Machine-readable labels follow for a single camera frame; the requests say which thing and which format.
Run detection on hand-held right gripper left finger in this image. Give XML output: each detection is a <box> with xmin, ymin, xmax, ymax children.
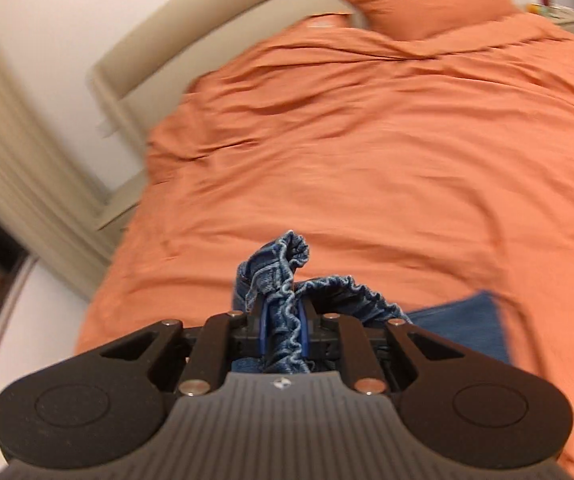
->
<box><xmin>98</xmin><ymin>300</ymin><xmax>272</xmax><ymax>397</ymax></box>

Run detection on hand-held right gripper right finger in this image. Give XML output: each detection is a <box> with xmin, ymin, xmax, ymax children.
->
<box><xmin>294</xmin><ymin>300</ymin><xmax>468</xmax><ymax>396</ymax></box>

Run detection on blue denim pants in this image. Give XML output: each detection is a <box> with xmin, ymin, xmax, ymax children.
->
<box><xmin>231</xmin><ymin>230</ymin><xmax>514</xmax><ymax>377</ymax></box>

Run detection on orange duvet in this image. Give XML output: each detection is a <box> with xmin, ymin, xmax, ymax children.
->
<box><xmin>74</xmin><ymin>11</ymin><xmax>574</xmax><ymax>480</ymax></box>

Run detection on orange embroidered pillow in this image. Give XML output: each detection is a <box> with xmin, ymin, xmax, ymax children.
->
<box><xmin>294</xmin><ymin>12</ymin><xmax>356</xmax><ymax>34</ymax></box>
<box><xmin>336</xmin><ymin>0</ymin><xmax>518</xmax><ymax>42</ymax></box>

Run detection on beige padded headboard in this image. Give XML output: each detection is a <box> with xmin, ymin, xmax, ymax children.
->
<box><xmin>90</xmin><ymin>0</ymin><xmax>368</xmax><ymax>211</ymax></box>

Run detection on beige pleated curtain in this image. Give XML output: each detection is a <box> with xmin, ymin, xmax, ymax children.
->
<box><xmin>0</xmin><ymin>0</ymin><xmax>118</xmax><ymax>302</ymax></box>

